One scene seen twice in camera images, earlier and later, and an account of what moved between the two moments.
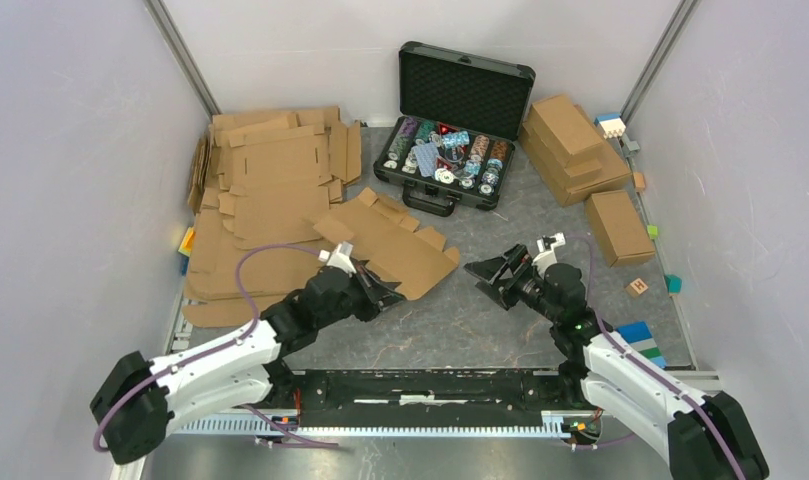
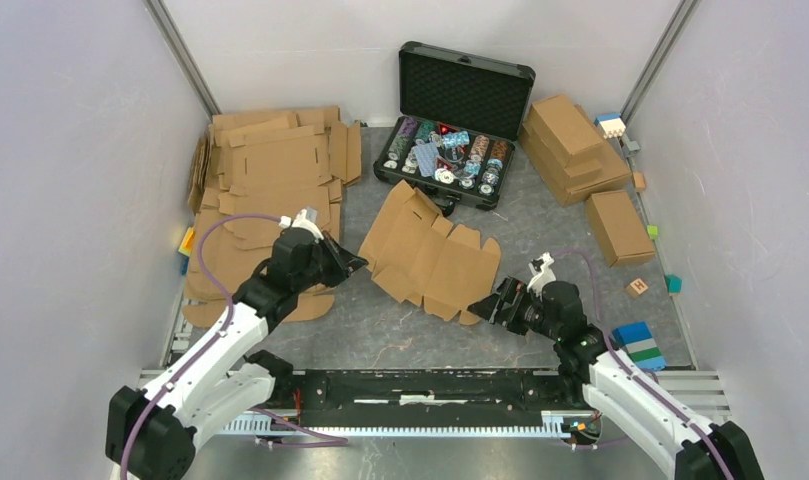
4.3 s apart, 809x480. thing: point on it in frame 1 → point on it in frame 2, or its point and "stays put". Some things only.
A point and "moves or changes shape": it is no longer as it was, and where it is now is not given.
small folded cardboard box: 620,229 stays put
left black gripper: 385,294 → 349,260
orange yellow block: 185,247 stays put
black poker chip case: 454,138 stays put
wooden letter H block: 637,287 stays put
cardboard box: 562,129 stays put
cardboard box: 384,234 moves or changes shape
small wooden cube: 639,181 stays put
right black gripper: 516,260 → 510,291
